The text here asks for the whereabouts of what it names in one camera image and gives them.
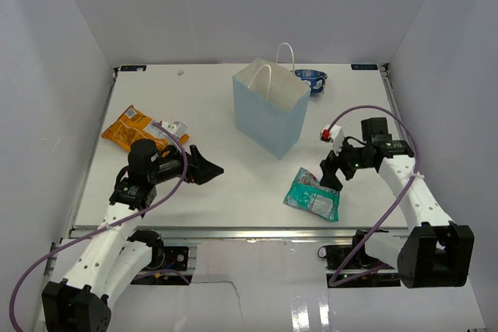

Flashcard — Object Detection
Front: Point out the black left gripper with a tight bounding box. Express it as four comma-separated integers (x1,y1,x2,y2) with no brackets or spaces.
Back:
149,141,223,185

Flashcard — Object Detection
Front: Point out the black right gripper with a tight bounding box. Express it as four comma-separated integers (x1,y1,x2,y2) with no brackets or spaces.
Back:
320,135,374,191

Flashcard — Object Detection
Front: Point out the teal Fox's candy bag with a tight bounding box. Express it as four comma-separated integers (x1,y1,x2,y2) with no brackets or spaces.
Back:
283,167,340,222

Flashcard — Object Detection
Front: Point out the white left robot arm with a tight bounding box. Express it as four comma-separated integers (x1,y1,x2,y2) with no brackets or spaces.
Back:
42,139,224,331

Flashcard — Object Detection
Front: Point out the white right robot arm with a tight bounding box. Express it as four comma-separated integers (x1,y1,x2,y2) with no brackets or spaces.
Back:
320,117,475,288

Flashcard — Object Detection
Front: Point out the orange chip bag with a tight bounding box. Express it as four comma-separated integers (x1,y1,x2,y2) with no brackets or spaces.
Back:
101,105,190,152

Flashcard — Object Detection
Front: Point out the light blue paper bag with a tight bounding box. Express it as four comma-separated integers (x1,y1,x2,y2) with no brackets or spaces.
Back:
233,58,310,159

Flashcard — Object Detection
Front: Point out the dark blue snack bag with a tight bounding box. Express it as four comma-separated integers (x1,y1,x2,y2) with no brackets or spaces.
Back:
294,68,328,95

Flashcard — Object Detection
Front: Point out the black right corner label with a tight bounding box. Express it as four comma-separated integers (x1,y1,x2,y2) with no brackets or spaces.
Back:
351,64,378,71

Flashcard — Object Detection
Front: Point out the black corner label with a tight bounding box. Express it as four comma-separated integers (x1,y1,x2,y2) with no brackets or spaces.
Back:
351,64,378,71
120,65,147,72

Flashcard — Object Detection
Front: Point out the black left corner label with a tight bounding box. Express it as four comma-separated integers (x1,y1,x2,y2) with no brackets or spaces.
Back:
120,65,147,72

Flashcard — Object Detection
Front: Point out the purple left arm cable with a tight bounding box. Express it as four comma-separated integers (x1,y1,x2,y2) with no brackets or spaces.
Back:
9,121,189,332

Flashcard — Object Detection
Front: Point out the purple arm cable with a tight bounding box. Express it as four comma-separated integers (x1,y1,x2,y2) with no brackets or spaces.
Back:
9,121,189,332
328,104,423,287

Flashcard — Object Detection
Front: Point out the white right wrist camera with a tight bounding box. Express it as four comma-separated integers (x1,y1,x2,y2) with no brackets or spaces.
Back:
320,124,345,156

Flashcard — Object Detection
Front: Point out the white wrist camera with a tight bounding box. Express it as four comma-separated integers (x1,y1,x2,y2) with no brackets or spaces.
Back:
320,124,345,156
160,121,188,138

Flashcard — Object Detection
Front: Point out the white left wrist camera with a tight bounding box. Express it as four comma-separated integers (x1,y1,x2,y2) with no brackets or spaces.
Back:
160,121,188,138

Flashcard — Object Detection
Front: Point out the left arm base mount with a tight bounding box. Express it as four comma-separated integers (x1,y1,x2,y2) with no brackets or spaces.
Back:
131,246,192,286

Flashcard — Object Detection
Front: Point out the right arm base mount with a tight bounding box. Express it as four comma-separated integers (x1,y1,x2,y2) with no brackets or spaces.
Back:
317,245,401,288

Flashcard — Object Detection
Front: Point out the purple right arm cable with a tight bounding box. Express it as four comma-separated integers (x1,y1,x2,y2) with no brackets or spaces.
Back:
328,104,423,287

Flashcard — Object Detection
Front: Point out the aluminium table edge rail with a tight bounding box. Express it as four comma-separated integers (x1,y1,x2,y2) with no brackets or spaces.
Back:
69,225,405,241

